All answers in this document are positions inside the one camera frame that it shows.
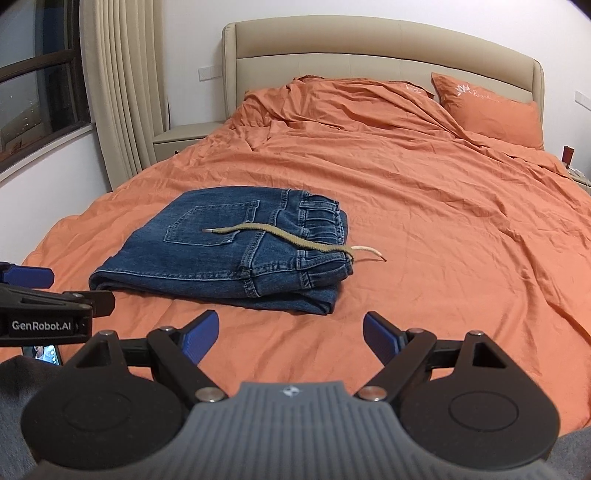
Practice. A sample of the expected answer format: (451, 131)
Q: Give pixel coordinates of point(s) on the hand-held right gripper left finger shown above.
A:
(201, 339)

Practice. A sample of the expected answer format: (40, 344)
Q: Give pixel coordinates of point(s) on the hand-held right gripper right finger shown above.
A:
(379, 338)

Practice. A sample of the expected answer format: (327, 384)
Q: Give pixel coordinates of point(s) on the beige pleated curtain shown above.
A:
(124, 92)

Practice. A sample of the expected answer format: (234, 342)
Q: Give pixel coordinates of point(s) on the orange embroidered pillow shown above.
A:
(494, 113)
(413, 88)

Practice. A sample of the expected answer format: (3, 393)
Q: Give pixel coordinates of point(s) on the orange duvet cover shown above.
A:
(438, 230)

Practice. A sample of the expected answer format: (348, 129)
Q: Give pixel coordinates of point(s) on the beige nightstand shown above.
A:
(184, 138)
(579, 177)

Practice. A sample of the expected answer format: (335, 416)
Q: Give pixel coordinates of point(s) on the dark framed window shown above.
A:
(37, 83)

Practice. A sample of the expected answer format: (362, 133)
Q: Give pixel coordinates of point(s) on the small red box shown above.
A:
(568, 155)

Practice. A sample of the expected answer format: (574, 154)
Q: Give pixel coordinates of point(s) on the white wall socket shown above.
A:
(210, 72)
(582, 99)

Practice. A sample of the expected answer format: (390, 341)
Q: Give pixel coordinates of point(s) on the smartphone with lit screen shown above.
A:
(44, 354)

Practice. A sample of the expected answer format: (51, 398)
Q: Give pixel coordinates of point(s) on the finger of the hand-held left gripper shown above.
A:
(99, 303)
(27, 275)

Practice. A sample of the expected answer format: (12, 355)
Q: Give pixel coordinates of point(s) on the blue denim pants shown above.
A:
(207, 249)

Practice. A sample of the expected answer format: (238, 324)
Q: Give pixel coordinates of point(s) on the beige padded headboard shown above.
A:
(369, 55)

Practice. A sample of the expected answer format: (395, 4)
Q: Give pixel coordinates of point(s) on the person's grey clothing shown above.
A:
(18, 415)

